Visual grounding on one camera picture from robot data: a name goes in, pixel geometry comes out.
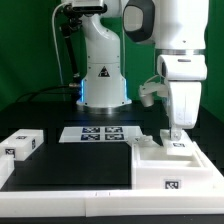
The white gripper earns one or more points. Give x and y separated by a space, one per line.
184 100

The white door panel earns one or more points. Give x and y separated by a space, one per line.
143 140
182 147

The white cabinet body box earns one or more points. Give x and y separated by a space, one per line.
153 168

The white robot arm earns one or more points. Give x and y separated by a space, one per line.
174 27

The white cabinet top block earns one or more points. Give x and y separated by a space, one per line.
22 143

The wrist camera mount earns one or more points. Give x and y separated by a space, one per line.
150 87

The white marker base plate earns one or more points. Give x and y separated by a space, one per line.
100 134

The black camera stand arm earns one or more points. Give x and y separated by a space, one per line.
67 29

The white obstacle fence frame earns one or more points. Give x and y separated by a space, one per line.
107 203

